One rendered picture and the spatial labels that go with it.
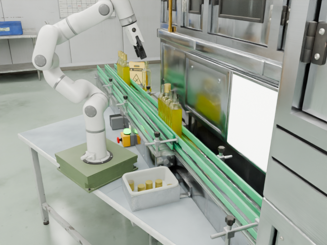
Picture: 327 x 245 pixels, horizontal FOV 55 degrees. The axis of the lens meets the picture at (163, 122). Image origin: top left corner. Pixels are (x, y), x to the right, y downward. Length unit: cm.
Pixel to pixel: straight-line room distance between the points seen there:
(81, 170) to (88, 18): 68
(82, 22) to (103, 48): 600
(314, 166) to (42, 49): 118
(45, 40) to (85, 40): 592
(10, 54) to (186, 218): 642
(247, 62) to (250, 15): 19
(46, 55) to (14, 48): 590
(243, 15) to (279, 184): 88
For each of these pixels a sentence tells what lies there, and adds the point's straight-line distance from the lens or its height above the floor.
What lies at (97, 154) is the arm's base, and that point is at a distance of 158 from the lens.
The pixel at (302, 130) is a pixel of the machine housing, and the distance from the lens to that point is 54.
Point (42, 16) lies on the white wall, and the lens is 725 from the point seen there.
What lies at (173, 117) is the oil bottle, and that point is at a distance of 159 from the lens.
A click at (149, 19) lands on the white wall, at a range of 764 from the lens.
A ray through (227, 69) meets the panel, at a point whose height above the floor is 132.
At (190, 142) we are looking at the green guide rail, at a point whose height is 91.
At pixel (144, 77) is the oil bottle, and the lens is 236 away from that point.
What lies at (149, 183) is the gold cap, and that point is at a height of 81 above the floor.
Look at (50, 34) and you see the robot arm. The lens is 144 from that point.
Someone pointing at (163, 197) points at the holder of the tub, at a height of 79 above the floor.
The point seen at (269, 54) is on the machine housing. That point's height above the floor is 141.
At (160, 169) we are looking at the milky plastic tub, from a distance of 151.
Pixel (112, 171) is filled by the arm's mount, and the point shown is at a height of 80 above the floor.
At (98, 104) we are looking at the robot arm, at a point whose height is 114.
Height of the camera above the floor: 162
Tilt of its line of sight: 23 degrees down
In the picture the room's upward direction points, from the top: straight up
